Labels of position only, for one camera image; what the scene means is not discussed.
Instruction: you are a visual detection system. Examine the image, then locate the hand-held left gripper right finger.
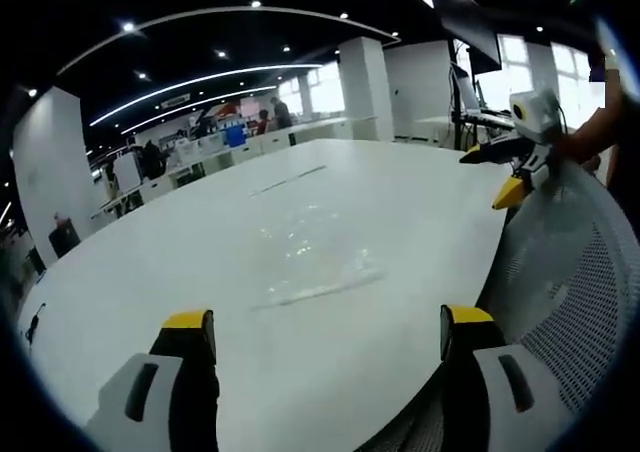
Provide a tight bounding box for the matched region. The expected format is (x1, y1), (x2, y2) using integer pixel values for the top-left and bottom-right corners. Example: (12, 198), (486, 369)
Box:
(439, 304), (577, 452)

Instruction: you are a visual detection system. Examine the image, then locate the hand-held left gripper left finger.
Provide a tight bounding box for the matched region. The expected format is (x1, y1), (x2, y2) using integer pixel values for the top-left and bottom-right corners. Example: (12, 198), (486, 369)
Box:
(84, 309), (222, 452)

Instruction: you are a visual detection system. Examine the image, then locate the clear food packaging bag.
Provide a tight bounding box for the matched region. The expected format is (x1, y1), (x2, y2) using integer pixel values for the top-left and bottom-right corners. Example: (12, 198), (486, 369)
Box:
(253, 199), (347, 259)
(248, 245), (389, 314)

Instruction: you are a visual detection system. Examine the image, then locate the black monitor stand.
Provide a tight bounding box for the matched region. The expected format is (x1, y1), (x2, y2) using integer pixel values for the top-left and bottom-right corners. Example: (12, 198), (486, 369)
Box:
(448, 36), (481, 149)

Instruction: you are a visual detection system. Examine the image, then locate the black computer monitor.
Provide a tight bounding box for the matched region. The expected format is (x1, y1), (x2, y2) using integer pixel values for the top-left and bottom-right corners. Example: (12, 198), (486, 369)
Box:
(438, 0), (504, 72)

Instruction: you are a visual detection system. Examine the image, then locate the grey mesh office chair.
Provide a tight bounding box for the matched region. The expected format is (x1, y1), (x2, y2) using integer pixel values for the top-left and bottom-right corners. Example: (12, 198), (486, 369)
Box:
(379, 160), (640, 452)

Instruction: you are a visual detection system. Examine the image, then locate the small black clip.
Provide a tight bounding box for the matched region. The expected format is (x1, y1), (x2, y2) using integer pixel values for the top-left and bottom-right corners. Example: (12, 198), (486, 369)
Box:
(23, 301), (49, 346)

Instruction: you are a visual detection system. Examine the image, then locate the white cabinet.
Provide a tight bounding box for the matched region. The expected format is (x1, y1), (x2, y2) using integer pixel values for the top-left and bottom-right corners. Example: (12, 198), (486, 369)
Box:
(111, 150), (142, 194)

